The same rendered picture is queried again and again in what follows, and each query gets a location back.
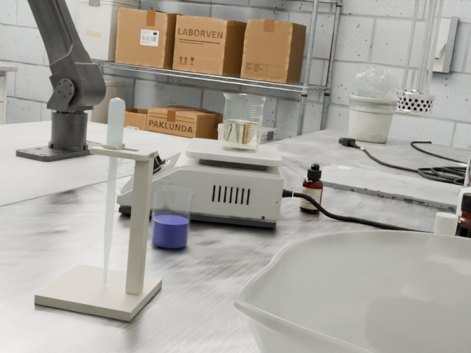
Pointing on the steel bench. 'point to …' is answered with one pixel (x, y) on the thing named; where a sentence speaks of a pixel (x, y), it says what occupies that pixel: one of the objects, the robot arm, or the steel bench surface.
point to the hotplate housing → (223, 191)
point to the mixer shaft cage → (413, 101)
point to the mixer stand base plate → (390, 185)
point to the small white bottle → (446, 223)
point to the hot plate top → (206, 150)
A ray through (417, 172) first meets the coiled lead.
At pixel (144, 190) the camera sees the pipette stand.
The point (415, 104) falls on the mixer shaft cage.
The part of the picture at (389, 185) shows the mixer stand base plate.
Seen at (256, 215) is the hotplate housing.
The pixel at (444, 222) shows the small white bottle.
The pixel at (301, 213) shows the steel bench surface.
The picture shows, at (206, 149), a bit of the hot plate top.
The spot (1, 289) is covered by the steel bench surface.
